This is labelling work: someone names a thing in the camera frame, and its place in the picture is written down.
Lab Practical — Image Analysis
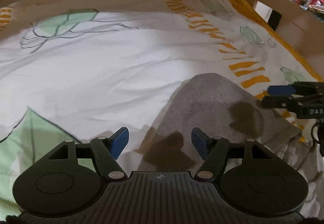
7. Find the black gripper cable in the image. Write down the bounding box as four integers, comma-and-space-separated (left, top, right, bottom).
312, 120, 324, 157

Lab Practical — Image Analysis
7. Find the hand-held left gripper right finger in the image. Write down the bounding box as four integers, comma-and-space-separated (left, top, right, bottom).
192, 127, 281, 180

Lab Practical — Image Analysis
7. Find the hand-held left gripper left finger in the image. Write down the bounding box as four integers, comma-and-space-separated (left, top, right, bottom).
38, 127, 130, 181

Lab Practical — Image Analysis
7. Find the white leaf-print duvet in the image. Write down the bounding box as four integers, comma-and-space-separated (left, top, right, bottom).
0, 0, 324, 217

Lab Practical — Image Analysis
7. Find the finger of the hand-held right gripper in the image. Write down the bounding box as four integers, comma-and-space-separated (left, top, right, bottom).
262, 96, 298, 109
267, 82, 304, 96

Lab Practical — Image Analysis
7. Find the grey hoodie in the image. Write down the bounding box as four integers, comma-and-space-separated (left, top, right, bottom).
137, 73, 322, 216

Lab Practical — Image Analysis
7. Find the yellow bed sheet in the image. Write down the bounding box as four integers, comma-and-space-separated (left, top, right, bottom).
223, 0, 322, 81

